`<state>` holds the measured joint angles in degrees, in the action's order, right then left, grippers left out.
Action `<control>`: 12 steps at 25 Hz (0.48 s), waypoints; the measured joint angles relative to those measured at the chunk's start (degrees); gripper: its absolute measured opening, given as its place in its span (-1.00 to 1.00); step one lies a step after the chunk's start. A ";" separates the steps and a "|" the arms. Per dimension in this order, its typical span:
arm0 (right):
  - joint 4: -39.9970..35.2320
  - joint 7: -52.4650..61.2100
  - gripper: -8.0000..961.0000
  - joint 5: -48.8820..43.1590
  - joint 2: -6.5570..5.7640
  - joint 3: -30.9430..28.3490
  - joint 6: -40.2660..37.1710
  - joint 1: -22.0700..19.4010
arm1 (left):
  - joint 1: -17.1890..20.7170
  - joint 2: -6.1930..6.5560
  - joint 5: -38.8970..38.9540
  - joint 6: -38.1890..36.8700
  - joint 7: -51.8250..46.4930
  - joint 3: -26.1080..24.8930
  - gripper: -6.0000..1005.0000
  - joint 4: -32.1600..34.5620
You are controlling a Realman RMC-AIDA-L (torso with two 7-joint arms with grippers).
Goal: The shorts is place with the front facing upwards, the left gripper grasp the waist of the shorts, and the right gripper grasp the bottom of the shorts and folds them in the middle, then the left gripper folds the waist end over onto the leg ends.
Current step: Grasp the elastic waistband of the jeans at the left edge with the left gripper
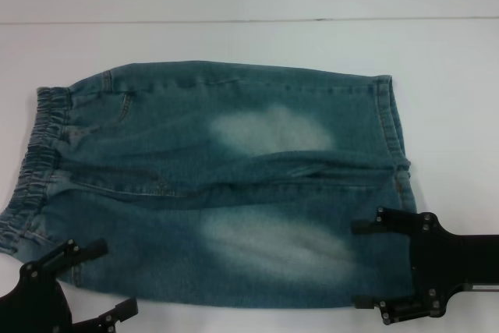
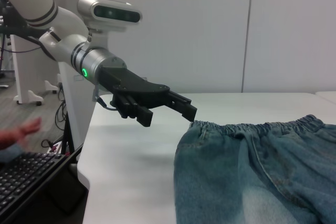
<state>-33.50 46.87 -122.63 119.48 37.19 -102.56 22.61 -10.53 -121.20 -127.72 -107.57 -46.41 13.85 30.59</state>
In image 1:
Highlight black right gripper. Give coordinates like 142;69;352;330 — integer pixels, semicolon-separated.
351;207;499;323

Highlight blue denim shorts with print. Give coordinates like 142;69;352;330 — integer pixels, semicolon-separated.
0;60;419;309

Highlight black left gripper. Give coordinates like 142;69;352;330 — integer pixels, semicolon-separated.
0;237;140;333

